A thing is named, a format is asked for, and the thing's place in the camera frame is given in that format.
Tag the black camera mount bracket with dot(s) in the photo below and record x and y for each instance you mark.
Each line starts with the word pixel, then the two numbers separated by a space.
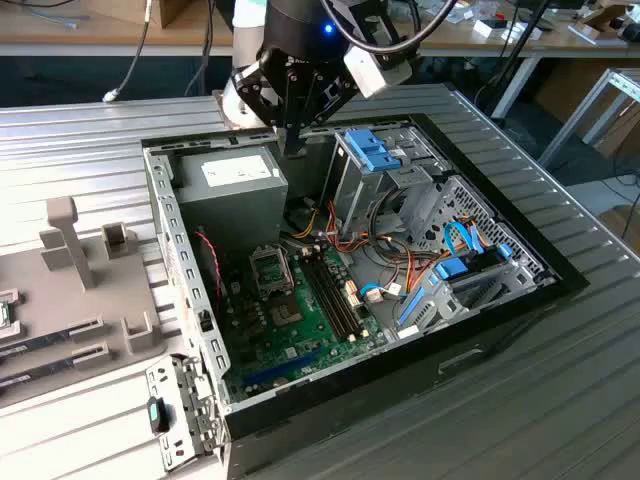
pixel 380 25

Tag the blue plastic drive bracket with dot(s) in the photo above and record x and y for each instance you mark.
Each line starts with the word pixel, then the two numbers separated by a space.
pixel 372 147

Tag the grey power supply unit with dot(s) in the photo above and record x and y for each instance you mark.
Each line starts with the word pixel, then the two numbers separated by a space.
pixel 235 210

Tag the blue expansion slot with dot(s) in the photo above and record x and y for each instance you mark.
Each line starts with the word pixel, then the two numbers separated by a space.
pixel 285 369

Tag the grey metal drive cage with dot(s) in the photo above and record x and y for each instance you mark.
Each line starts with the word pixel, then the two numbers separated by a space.
pixel 360 200

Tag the green motherboard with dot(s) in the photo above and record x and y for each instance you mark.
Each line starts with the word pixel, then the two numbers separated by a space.
pixel 320 350

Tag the small white box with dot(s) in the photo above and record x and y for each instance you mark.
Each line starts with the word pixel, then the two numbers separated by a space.
pixel 487 29

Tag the grey parts rack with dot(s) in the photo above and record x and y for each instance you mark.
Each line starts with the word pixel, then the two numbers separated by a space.
pixel 100 295

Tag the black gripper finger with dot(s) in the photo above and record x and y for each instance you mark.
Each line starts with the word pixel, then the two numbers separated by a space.
pixel 314 87
pixel 247 85

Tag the brown cardboard box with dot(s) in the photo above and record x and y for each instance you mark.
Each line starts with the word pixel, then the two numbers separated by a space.
pixel 625 131
pixel 125 10

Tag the black stand pole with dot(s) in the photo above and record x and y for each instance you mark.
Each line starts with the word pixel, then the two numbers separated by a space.
pixel 520 47

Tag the aluminium profile frame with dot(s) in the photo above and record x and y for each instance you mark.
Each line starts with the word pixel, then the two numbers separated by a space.
pixel 575 119

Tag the black open PC case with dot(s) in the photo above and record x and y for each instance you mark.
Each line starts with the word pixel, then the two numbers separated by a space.
pixel 375 400

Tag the blue plastic carrier rail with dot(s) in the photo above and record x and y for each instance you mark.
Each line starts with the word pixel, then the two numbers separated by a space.
pixel 415 307

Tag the beige board connector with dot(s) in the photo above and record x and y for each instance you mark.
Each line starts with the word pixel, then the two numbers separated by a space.
pixel 352 295

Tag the round silver coin battery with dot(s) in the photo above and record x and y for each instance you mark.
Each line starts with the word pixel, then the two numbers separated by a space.
pixel 281 381

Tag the CPU socket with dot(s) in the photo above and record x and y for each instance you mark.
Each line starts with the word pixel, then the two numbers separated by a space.
pixel 285 312

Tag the long wooden desk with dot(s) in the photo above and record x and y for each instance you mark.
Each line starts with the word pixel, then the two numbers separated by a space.
pixel 175 37

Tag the silver green CPU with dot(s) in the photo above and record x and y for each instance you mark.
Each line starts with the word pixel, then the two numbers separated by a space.
pixel 3 314

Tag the black disk with blue carrier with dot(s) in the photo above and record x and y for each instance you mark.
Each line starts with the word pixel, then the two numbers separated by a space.
pixel 450 270

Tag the grey metal disk bay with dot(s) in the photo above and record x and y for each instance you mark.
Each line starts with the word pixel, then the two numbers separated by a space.
pixel 520 277

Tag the black RAM slot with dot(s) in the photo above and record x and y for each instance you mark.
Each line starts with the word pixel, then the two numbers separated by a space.
pixel 341 300
pixel 324 300
pixel 329 300
pixel 335 300

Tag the dark RAM stick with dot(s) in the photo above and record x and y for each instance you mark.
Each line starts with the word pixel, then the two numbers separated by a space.
pixel 35 343
pixel 35 372

